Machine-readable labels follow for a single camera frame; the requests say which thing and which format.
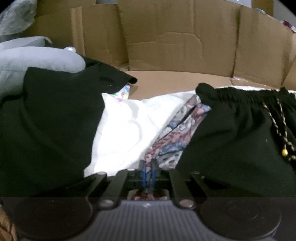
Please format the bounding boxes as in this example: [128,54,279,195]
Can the brown cardboard sheet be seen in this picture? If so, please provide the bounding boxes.
[26,0,296,99]

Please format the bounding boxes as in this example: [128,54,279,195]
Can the cream bear print blanket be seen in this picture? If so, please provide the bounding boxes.
[83,85,296,178]

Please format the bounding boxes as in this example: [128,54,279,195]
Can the grey neck pillow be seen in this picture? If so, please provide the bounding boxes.
[0,36,86,98]

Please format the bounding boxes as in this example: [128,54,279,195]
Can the grey plastic bag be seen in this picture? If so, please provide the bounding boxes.
[0,0,38,36]

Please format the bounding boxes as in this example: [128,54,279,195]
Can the pastel print cloth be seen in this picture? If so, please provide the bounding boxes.
[113,84,131,103]

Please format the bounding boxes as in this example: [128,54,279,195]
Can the brown garment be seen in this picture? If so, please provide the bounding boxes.
[0,204,18,241]

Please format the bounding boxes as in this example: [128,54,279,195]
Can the black drawstring pants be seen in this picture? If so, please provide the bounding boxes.
[176,82,296,200]

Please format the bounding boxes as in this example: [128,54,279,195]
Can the bear print patterned garment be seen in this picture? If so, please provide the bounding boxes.
[129,95,212,201]

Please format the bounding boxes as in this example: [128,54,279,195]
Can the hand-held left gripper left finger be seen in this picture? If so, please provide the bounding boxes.
[85,160,149,208]

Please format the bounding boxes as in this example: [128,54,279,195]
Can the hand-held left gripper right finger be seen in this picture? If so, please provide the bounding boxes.
[149,160,208,209]

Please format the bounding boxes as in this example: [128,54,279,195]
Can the black cloth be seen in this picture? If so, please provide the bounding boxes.
[0,57,138,197]

